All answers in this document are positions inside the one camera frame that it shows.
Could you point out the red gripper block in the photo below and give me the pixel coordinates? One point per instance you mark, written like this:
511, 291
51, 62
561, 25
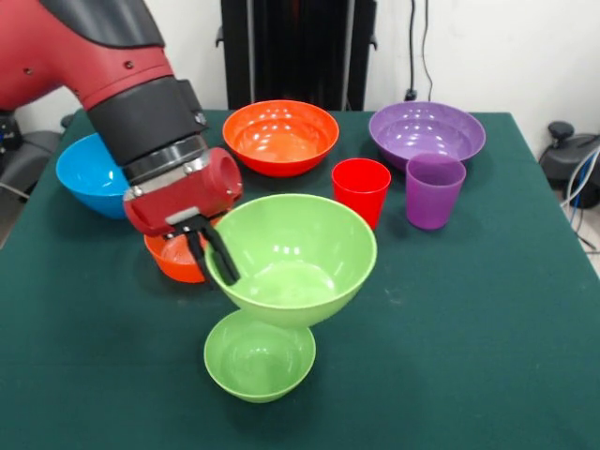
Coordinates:
187, 201

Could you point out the small orange bowl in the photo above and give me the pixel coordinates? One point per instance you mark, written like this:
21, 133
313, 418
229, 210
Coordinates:
175, 260

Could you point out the large green bowl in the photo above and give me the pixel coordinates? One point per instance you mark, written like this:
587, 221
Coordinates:
300, 262

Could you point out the small green bowl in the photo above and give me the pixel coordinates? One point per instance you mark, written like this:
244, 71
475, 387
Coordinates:
258, 365

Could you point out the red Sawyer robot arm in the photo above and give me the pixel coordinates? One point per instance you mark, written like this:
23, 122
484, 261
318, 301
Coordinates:
117, 70

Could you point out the large orange bowl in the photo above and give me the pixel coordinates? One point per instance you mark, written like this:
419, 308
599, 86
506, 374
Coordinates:
281, 140

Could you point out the blue bowl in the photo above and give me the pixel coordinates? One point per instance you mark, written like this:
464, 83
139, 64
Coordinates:
89, 178

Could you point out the red cup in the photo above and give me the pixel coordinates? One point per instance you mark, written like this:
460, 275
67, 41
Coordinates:
361, 187

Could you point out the dark green tablecloth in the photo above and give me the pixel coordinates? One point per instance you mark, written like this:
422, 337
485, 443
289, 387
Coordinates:
422, 351

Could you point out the purple cup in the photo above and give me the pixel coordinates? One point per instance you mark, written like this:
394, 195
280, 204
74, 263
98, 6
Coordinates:
433, 192

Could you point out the black machine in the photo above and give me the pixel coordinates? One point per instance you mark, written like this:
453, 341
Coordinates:
7, 126

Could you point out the large purple bowl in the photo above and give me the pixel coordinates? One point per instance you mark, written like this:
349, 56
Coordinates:
422, 126

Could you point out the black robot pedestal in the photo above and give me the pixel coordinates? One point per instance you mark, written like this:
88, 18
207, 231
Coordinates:
290, 47

